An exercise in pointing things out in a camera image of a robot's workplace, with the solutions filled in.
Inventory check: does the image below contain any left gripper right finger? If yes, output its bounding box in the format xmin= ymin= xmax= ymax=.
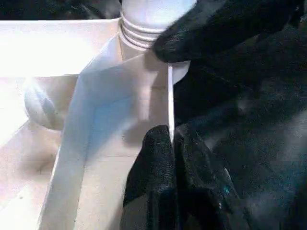
xmin=174 ymin=123 xmax=251 ymax=230

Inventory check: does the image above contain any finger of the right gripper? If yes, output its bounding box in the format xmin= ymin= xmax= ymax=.
xmin=153 ymin=0 xmax=307 ymax=64

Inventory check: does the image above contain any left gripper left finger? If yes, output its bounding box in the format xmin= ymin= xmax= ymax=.
xmin=120 ymin=125 xmax=178 ymax=230

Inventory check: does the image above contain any white plastic table leg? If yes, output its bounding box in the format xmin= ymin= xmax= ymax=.
xmin=118 ymin=0 xmax=197 ymax=51

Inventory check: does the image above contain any white plastic table top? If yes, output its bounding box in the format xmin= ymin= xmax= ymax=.
xmin=0 ymin=18 xmax=191 ymax=230

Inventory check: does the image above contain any black plastic mat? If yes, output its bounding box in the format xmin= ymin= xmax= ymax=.
xmin=0 ymin=0 xmax=307 ymax=230

